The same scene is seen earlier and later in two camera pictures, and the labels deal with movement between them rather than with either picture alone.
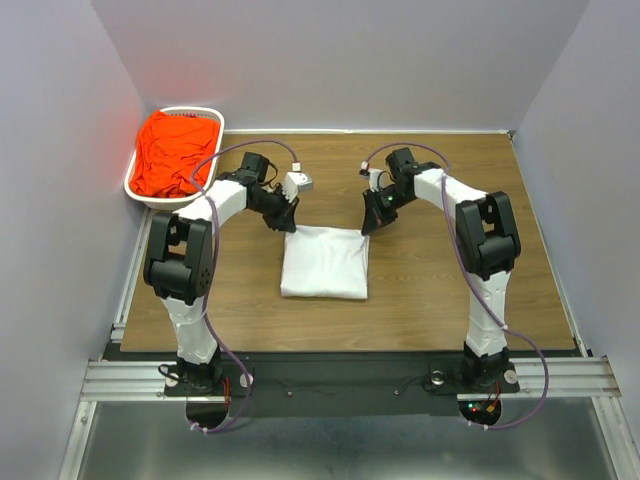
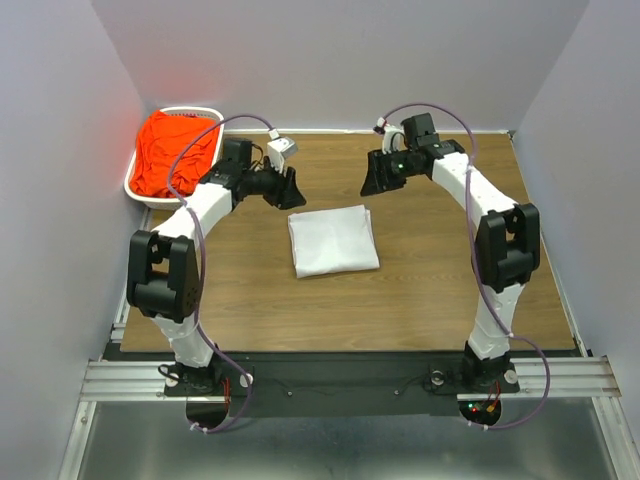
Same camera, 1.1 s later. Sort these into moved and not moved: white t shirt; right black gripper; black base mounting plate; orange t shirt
Moved: white t shirt; right black gripper
Not moved: orange t shirt; black base mounting plate
